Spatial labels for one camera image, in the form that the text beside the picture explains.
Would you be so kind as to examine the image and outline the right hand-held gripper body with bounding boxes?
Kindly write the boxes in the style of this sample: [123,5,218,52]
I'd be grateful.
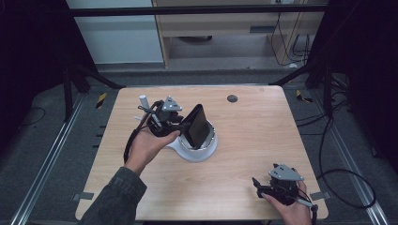
[257,162,314,208]

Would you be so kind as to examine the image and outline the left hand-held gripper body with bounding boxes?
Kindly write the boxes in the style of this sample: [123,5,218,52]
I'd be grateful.
[134,94,186,138]

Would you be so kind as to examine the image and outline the black pouch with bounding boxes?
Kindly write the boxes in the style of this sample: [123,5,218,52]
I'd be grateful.
[180,103,212,150]

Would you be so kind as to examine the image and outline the person's right hand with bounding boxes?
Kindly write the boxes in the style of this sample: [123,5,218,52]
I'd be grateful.
[261,181,314,225]

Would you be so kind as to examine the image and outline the person's left hand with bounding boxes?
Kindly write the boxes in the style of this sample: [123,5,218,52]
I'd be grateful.
[123,128,182,176]

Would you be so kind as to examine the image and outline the yellow black striped tape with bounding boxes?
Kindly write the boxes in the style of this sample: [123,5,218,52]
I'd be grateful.
[295,89,314,104]
[95,92,108,110]

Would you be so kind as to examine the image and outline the white cabinet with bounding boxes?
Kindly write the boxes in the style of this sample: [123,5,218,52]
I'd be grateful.
[65,0,165,66]

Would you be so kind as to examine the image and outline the black metal stand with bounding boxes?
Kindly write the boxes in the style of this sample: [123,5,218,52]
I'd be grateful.
[61,61,127,124]
[268,57,335,120]

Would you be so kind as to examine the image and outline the wooden desk furniture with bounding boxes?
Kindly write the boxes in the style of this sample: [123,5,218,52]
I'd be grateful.
[152,0,330,68]

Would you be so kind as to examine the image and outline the black horizontal bar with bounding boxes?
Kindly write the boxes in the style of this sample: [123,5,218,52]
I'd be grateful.
[69,4,329,17]

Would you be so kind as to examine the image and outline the black curtain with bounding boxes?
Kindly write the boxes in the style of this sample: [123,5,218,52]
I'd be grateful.
[0,0,95,148]
[308,0,398,173]

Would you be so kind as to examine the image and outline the grey table bracket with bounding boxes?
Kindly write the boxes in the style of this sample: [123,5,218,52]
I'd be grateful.
[71,191,95,202]
[309,190,332,202]

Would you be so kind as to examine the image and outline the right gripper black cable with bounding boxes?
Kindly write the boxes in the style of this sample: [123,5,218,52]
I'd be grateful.
[309,203,319,225]

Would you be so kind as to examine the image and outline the black floor cable loop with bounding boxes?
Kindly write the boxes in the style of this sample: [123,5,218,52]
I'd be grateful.
[295,90,377,210]

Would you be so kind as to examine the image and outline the aluminium floor rail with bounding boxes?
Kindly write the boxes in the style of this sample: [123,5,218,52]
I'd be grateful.
[8,93,86,225]
[312,89,392,225]

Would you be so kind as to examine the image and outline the hanging black cables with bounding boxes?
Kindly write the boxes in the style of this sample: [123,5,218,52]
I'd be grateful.
[269,11,312,68]

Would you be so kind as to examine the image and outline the thin black floor cable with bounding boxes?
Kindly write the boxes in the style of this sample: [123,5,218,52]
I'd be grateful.
[18,106,47,128]

